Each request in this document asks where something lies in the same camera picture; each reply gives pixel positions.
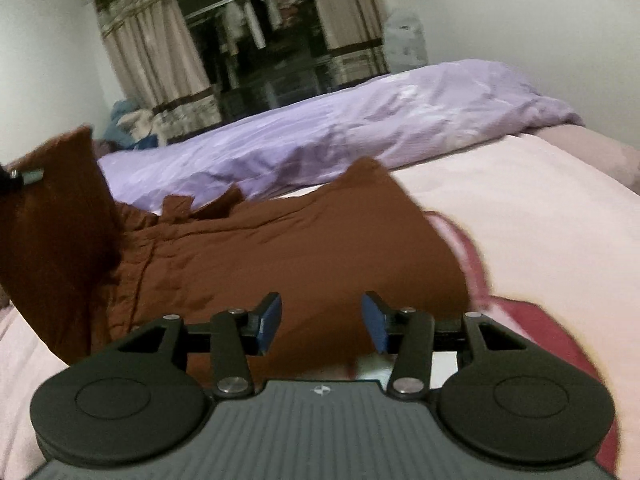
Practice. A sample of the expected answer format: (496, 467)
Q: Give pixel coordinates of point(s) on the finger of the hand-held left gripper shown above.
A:
(20, 177)

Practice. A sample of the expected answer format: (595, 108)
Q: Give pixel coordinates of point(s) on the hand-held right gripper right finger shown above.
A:
(375, 325)

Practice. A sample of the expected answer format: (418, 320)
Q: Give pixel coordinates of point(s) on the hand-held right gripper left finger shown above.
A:
(270, 320)

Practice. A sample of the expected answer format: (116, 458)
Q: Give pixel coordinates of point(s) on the brown padded jacket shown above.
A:
(250, 250)

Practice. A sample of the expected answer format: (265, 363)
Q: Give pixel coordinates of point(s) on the row of hanging clothes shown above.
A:
(250, 20)

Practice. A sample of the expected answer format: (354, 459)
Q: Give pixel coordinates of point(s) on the pile of blue and cream plush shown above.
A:
(135, 120)

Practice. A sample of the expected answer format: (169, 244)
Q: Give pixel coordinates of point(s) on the beige patterned curtain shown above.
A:
(345, 10)
(150, 60)

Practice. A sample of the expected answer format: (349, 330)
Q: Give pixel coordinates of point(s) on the pink printed blanket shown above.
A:
(525, 220)

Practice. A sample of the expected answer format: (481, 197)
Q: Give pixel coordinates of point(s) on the purple duvet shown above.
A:
(350, 125)

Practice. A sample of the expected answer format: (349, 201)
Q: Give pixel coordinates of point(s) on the dark glass balcony door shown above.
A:
(280, 80)

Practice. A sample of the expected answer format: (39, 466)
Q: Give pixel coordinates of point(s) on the pink bed sheet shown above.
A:
(600, 152)

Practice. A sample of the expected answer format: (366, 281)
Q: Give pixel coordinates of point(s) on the fan with white patterned cover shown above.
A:
(407, 40)

